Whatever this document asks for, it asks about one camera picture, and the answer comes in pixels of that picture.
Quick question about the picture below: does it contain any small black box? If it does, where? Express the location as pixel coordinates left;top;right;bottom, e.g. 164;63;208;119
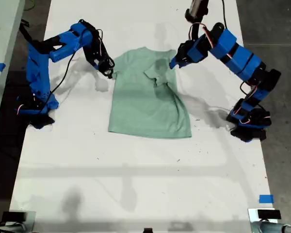
1;211;26;222
257;210;281;219

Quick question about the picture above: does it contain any pale side table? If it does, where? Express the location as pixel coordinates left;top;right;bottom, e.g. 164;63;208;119
0;0;25;141

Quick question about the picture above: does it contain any black camera with white label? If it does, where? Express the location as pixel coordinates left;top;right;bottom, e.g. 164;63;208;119
97;56;116;80

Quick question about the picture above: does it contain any white mounting plate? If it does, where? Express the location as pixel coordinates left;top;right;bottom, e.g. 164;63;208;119
247;208;282;223
8;210;36;233

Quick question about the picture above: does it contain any black camera cable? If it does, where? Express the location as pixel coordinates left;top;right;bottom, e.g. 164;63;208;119
220;0;229;29
38;47;80;116

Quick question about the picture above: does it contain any black and silver camera box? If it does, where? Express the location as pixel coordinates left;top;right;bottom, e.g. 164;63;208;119
185;0;210;25

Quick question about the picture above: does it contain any black table clamp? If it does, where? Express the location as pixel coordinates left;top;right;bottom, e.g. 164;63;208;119
230;128;267;143
29;114;56;130

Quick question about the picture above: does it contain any black stand leg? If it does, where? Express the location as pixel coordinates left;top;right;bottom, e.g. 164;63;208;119
18;20;39;49

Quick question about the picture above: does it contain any short black camera stalk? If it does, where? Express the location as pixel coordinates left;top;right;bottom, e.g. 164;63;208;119
190;21;204;39

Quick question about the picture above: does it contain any pale green T-shirt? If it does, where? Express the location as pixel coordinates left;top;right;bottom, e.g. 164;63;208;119
108;46;193;139

